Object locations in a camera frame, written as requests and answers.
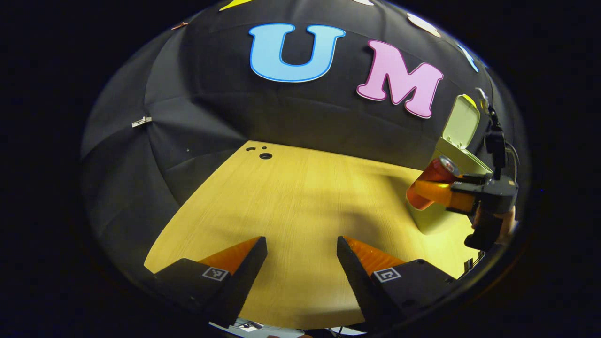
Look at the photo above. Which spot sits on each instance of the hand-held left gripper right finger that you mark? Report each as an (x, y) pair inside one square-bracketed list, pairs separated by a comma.
[(361, 286)]

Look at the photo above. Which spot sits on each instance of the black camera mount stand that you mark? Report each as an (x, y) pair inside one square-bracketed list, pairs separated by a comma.
[(495, 141)]

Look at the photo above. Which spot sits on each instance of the red cloth clip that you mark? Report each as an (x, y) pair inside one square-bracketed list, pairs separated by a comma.
[(180, 25)]

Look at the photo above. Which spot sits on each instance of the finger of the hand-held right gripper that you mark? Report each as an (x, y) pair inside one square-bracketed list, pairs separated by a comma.
[(472, 178), (441, 192)]

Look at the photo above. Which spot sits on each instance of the black backdrop cloth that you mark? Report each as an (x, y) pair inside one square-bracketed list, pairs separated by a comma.
[(305, 112)]

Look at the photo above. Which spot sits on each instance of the black table edge clamp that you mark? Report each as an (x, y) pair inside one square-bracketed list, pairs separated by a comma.
[(469, 266)]

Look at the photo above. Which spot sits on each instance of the orange pop can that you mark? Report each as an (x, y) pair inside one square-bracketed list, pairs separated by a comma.
[(434, 173)]

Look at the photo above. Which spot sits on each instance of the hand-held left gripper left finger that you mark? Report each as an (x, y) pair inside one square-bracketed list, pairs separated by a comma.
[(235, 286)]

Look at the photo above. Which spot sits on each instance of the wooden desktop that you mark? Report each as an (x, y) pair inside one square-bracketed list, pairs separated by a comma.
[(291, 197)]

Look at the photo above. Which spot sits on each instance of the white cloth clip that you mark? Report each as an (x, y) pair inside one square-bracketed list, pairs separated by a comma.
[(142, 122)]

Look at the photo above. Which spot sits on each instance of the pale green desktop garbage bin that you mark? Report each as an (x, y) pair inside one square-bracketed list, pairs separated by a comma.
[(434, 220)]

